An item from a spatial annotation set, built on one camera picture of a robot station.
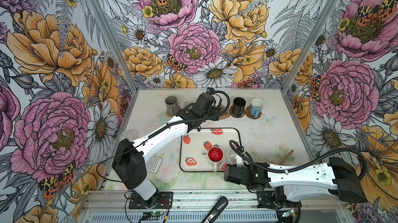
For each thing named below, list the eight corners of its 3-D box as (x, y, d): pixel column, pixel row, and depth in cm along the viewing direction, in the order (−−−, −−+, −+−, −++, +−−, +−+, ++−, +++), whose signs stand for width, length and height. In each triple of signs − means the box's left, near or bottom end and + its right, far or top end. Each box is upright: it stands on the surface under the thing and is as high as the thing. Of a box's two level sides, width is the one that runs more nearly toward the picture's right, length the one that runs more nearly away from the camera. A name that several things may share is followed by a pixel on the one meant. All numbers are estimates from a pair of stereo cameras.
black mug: (233, 121, 106) (235, 110, 98) (231, 107, 114) (233, 97, 105) (244, 121, 106) (247, 110, 98) (241, 107, 114) (244, 97, 105)
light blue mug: (243, 117, 108) (246, 106, 99) (250, 107, 114) (254, 96, 105) (253, 123, 105) (258, 112, 96) (260, 113, 111) (265, 101, 102)
